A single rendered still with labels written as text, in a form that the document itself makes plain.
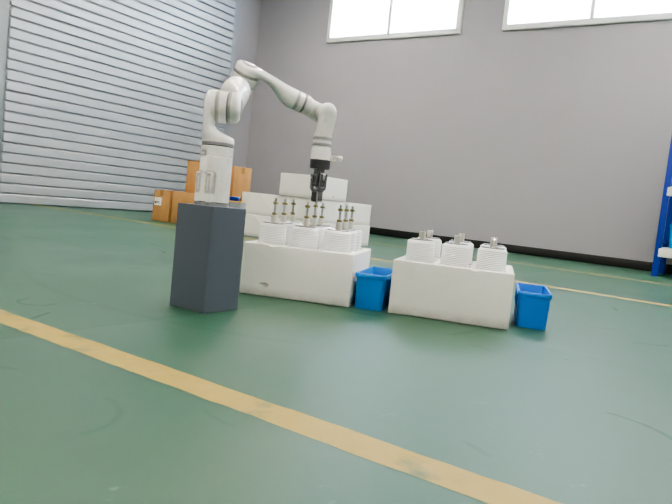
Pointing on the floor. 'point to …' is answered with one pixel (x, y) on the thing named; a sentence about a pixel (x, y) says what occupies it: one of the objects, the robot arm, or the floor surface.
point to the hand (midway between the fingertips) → (316, 198)
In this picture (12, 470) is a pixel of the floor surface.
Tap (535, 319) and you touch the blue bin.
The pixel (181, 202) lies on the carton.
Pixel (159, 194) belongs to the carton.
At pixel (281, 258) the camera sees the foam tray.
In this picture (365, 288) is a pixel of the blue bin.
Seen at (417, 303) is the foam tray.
